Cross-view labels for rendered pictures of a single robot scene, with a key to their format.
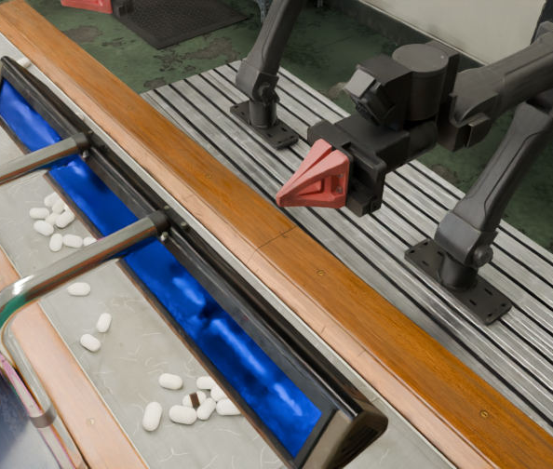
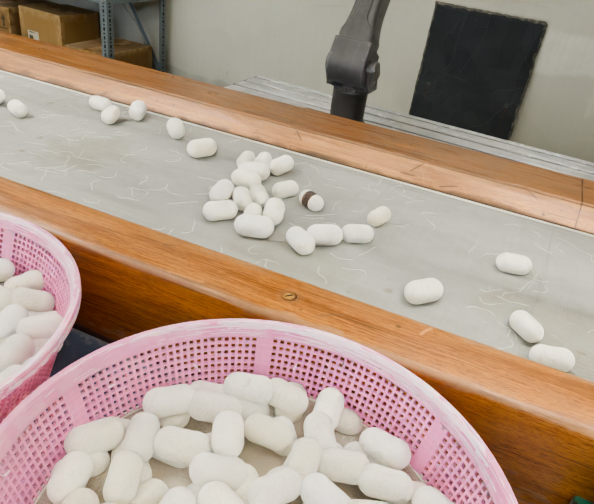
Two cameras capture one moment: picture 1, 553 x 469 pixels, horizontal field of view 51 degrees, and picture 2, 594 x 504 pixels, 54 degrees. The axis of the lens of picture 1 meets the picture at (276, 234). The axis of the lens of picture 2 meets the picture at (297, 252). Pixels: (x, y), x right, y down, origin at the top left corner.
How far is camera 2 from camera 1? 0.82 m
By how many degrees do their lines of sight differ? 28
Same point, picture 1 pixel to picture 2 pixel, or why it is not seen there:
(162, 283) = not seen: outside the picture
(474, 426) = not seen: outside the picture
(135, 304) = (519, 297)
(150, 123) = (262, 105)
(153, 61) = not seen: outside the picture
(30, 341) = (485, 376)
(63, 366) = not seen: outside the picture
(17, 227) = (194, 236)
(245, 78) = (347, 56)
